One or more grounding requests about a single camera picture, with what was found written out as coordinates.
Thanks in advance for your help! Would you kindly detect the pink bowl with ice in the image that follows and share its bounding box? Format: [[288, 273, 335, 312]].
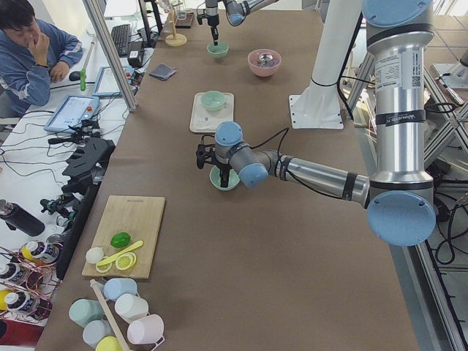
[[247, 49, 282, 78]]

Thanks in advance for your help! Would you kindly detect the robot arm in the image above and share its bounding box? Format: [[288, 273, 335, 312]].
[[197, 0, 277, 46], [196, 1, 436, 246]]

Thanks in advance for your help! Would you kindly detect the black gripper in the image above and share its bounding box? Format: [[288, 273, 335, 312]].
[[195, 143, 232, 187], [197, 7, 219, 45]]

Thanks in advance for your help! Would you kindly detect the wooden mug tree stand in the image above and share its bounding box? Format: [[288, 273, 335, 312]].
[[165, 4, 187, 47]]

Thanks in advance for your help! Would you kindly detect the person in blue hoodie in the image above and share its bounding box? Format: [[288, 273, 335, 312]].
[[1, 1, 83, 118]]

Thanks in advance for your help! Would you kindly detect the cream rabbit serving tray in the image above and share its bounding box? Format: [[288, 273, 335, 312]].
[[189, 92, 235, 133]]

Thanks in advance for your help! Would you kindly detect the green lime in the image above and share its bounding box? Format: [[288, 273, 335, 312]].
[[110, 232, 131, 248]]

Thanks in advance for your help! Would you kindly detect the wooden cutting board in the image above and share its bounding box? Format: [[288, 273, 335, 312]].
[[82, 195, 165, 279]]

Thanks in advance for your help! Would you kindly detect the green plastic cup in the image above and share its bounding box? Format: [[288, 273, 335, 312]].
[[69, 298, 104, 328]]

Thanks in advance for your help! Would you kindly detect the blue teach pendant tablet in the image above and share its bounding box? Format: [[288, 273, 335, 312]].
[[44, 95, 99, 134]]

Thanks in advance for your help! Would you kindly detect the green bowl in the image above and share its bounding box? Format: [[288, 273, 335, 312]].
[[206, 42, 229, 59], [200, 91, 226, 112], [209, 166, 240, 191]]

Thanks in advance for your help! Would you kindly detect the yellow plastic knife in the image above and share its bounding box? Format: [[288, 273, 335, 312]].
[[96, 240, 144, 266]]

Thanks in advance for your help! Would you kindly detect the black gripper stand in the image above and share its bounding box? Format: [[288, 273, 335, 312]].
[[61, 137, 116, 195]]

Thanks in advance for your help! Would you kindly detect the green handled tool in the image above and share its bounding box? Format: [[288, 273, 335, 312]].
[[80, 68, 86, 91]]

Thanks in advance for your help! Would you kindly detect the green bowl on tray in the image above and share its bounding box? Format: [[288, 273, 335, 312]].
[[200, 91, 226, 112]]

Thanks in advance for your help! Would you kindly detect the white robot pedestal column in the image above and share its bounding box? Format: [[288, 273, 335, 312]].
[[309, 0, 363, 97]]

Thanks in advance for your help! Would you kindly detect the blue plastic cup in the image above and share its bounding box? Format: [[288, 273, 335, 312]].
[[103, 278, 137, 301]]

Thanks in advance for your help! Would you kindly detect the white garlic bulb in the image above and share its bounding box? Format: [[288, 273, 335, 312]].
[[86, 246, 105, 264]]

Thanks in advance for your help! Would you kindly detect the white plastic cup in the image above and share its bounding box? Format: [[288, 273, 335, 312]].
[[114, 293, 149, 323]]

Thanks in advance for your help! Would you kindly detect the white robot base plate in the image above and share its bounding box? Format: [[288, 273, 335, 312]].
[[288, 95, 344, 129]]

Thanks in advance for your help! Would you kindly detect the grey purple folded cloth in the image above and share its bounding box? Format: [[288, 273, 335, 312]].
[[149, 64, 177, 81]]

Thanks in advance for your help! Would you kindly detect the black keyboard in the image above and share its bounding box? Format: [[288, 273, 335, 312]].
[[110, 24, 131, 57]]

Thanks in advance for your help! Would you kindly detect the grey plastic cup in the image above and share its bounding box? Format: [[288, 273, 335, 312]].
[[82, 320, 114, 349]]

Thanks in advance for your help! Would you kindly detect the black water bottle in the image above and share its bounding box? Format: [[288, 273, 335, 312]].
[[1, 199, 45, 237]]

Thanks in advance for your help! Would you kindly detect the yellow plastic cup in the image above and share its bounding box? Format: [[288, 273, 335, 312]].
[[95, 336, 123, 351]]

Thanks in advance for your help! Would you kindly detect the lemon slice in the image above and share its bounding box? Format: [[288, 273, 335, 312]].
[[115, 252, 137, 271], [95, 263, 113, 273]]

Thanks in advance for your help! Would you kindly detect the pink plastic cup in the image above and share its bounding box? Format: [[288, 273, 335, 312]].
[[127, 314, 165, 344]]

